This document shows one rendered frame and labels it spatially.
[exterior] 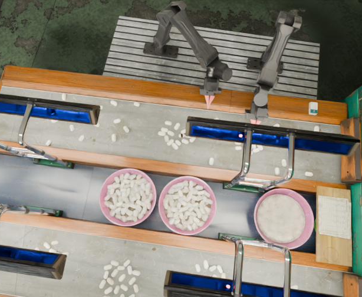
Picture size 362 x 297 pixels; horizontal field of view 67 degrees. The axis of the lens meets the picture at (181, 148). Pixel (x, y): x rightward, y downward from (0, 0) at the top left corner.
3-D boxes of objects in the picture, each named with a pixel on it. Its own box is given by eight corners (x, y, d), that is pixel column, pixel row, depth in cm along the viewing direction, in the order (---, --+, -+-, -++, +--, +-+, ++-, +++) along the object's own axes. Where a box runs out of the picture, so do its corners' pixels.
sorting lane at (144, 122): (3, 87, 148) (1, 85, 146) (344, 127, 138) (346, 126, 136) (-14, 139, 140) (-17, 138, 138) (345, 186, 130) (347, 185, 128)
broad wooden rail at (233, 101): (25, 81, 164) (5, 63, 146) (329, 116, 154) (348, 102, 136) (19, 98, 161) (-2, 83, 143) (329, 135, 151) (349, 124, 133)
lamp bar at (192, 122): (187, 117, 107) (187, 109, 100) (349, 136, 103) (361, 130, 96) (184, 136, 105) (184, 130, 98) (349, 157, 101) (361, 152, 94)
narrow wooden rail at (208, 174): (-5, 143, 146) (-20, 137, 136) (338, 187, 136) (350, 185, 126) (-8, 153, 145) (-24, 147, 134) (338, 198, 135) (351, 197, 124)
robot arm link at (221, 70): (236, 73, 120) (229, 49, 112) (223, 85, 118) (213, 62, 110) (220, 68, 128) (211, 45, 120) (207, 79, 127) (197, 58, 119)
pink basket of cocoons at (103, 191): (111, 168, 139) (105, 165, 130) (161, 175, 138) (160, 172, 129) (99, 221, 133) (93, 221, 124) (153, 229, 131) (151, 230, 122)
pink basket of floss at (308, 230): (238, 211, 133) (242, 210, 123) (280, 180, 136) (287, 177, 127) (273, 258, 127) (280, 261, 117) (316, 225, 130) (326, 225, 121)
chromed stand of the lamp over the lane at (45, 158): (45, 129, 146) (-14, 91, 103) (81, 134, 145) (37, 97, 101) (36, 164, 141) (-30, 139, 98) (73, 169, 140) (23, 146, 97)
